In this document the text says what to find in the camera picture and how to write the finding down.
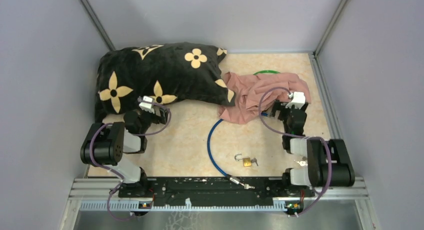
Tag purple cable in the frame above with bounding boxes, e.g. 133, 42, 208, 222
257, 87, 333, 217
89, 100, 172, 221

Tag silver keys by padlock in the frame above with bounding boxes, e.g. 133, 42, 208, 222
294, 158, 308, 166

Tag black floral pillow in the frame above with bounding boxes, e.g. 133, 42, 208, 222
94, 42, 236, 122

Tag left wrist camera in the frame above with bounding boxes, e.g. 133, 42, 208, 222
137, 96, 155, 114

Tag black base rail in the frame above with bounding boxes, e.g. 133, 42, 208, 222
118, 177, 314, 207

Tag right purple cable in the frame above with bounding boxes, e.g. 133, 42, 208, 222
257, 87, 333, 217

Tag blue cable lock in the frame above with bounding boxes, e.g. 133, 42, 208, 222
206, 113, 256, 190

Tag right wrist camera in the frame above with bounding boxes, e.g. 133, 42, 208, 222
285, 92, 306, 109

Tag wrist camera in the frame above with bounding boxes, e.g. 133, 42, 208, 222
285, 92, 306, 109
137, 96, 155, 114

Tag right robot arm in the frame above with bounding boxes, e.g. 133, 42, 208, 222
270, 100, 356, 196

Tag pink cloth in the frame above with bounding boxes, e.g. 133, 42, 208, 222
217, 72, 312, 124

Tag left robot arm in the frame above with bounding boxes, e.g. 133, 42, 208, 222
79, 106, 172, 197

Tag green cable lock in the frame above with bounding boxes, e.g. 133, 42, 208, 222
253, 70, 280, 75

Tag small brass padlock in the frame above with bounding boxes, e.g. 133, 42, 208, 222
234, 154, 259, 167

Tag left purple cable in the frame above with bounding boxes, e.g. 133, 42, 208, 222
89, 100, 172, 221

